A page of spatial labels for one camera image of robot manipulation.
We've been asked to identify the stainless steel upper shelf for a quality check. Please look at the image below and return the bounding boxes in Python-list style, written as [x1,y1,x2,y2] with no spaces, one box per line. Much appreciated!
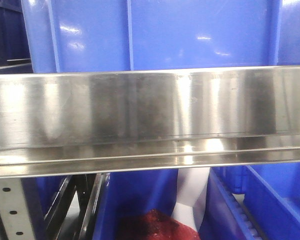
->
[0,66,300,179]

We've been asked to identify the perforated steel shelf upright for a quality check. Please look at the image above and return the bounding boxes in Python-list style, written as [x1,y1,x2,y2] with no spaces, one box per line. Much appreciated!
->
[0,179,33,240]

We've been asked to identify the blue bin lower middle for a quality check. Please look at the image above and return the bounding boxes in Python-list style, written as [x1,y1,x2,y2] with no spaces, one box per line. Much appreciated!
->
[91,169,200,240]

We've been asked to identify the red cloth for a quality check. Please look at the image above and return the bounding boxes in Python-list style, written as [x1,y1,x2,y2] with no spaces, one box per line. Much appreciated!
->
[115,209,200,240]

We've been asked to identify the large blue bin upper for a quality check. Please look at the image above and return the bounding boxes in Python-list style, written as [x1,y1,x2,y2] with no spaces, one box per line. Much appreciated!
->
[21,0,282,73]

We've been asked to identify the blue bin lower right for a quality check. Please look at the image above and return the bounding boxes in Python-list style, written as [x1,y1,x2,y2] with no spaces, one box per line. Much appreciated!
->
[199,163,300,240]

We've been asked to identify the dark blue bin upper left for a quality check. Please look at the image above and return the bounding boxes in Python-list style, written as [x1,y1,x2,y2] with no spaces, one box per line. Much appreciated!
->
[0,0,33,74]

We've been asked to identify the blue bin upper right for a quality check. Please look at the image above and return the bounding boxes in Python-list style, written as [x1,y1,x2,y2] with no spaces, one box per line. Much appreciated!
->
[277,0,300,65]

